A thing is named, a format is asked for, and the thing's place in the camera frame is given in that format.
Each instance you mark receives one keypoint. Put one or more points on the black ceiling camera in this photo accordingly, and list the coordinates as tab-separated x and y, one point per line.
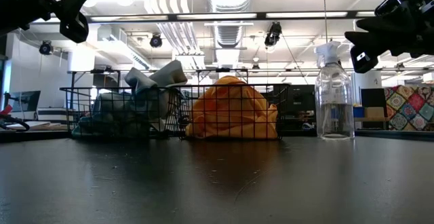
45	48
273	35
156	41

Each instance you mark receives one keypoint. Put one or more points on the black table mat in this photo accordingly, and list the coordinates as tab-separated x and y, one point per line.
203	183

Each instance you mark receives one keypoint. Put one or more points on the red object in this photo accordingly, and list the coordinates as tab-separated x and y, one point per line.
6	110

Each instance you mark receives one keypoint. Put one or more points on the black square panel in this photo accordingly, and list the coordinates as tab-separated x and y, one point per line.
373	96

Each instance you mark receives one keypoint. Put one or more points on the blue-grey microfiber towel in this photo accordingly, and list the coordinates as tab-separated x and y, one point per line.
112	112
169	74
84	127

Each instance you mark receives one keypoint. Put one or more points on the white shelf unit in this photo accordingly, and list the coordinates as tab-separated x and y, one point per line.
54	114

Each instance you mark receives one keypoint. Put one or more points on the dark computer monitor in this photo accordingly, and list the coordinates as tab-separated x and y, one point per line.
27	102

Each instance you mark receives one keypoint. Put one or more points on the blue storage bin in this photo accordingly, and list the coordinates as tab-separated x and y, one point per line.
358	112

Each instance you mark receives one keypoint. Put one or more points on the colourful patchwork quilt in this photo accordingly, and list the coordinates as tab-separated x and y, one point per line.
410	108

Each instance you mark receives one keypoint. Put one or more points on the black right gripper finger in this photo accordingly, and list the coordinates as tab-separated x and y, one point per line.
369	47
383	23

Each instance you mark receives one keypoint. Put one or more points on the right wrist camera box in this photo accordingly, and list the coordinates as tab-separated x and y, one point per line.
390	5

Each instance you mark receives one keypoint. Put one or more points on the silver ceiling duct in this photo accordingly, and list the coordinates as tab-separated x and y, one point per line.
230	0

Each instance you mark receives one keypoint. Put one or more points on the black equipment cabinet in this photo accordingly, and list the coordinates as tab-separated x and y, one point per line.
301	102

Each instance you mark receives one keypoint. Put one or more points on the tan cardboard box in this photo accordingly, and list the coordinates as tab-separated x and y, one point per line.
374	112

